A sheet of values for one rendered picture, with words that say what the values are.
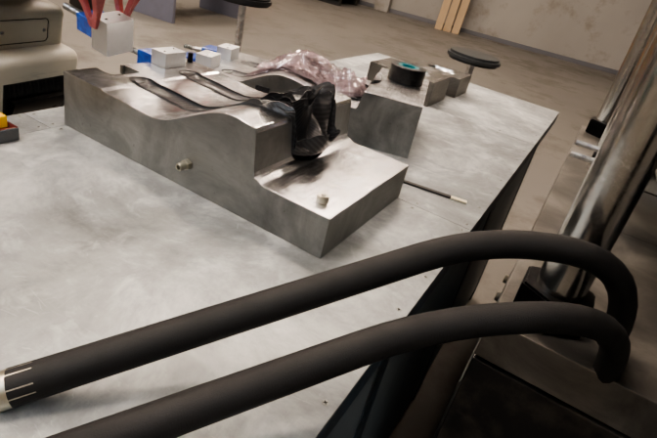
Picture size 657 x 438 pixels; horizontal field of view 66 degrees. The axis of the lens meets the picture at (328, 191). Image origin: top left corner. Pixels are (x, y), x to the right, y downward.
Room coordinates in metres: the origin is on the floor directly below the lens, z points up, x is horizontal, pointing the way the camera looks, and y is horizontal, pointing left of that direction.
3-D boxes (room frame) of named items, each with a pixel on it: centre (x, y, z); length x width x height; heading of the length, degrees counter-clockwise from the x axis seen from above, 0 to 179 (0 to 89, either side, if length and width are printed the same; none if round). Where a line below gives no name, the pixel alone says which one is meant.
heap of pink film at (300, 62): (1.11, 0.10, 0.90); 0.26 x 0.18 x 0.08; 83
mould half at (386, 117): (1.12, 0.09, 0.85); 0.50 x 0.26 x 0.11; 83
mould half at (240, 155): (0.76, 0.16, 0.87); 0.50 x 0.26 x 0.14; 65
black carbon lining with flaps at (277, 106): (0.78, 0.17, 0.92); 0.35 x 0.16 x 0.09; 65
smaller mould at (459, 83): (1.67, -0.26, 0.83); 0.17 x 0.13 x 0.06; 65
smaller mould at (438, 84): (1.50, -0.15, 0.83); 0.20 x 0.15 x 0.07; 65
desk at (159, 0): (6.05, 2.09, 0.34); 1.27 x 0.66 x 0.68; 160
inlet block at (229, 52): (1.20, 0.36, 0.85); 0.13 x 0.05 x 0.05; 83
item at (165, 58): (0.93, 0.39, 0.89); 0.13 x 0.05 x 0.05; 66
